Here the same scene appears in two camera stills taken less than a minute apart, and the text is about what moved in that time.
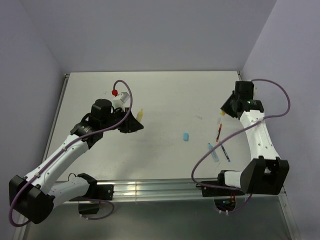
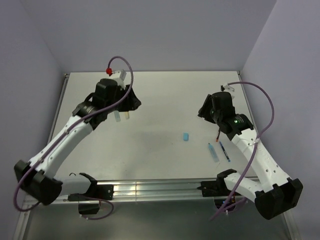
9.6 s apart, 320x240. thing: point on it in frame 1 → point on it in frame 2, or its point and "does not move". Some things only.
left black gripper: [130, 124] → [131, 102]
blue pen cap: [185, 136] does not move
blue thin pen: [226, 155] does not move
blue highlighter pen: [214, 153] does not move
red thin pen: [217, 138] does not move
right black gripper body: [227, 107] → [207, 112]
